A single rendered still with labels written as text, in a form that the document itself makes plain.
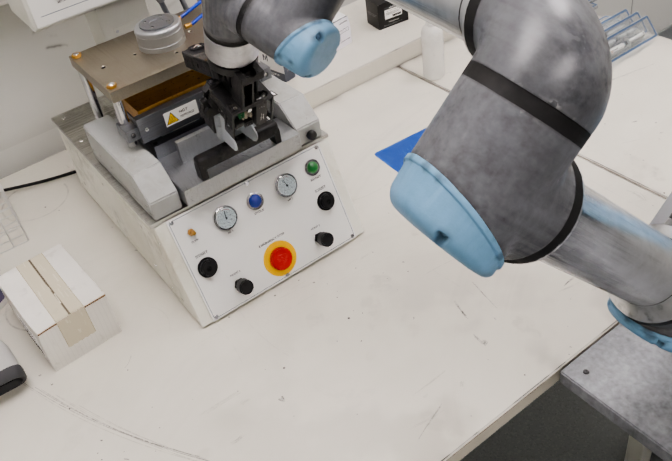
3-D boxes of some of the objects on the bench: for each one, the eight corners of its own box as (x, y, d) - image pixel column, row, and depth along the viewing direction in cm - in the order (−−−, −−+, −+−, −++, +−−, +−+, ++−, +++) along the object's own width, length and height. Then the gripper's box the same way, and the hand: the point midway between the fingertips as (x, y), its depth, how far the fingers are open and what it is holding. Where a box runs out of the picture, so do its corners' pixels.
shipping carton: (14, 313, 133) (-7, 276, 128) (82, 276, 139) (65, 240, 133) (50, 375, 121) (28, 338, 115) (123, 333, 126) (106, 295, 120)
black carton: (367, 23, 194) (364, -3, 190) (396, 12, 197) (394, -14, 193) (379, 30, 190) (376, 5, 186) (409, 19, 193) (407, -7, 188)
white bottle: (441, 81, 176) (438, 24, 167) (420, 79, 178) (417, 22, 169) (447, 71, 179) (445, 14, 170) (427, 69, 181) (423, 12, 172)
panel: (213, 321, 125) (164, 222, 120) (356, 236, 137) (317, 142, 132) (217, 324, 123) (168, 223, 118) (361, 237, 135) (323, 142, 130)
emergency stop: (273, 273, 130) (264, 253, 129) (292, 262, 131) (283, 242, 130) (277, 274, 128) (268, 254, 127) (296, 263, 130) (287, 243, 129)
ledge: (217, 79, 190) (213, 63, 188) (460, -31, 224) (460, -46, 221) (282, 123, 170) (279, 106, 168) (538, -5, 204) (539, -21, 201)
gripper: (224, 87, 101) (229, 182, 118) (280, 61, 104) (277, 158, 122) (190, 48, 104) (200, 147, 122) (246, 25, 108) (248, 123, 125)
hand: (229, 135), depth 122 cm, fingers closed, pressing on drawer
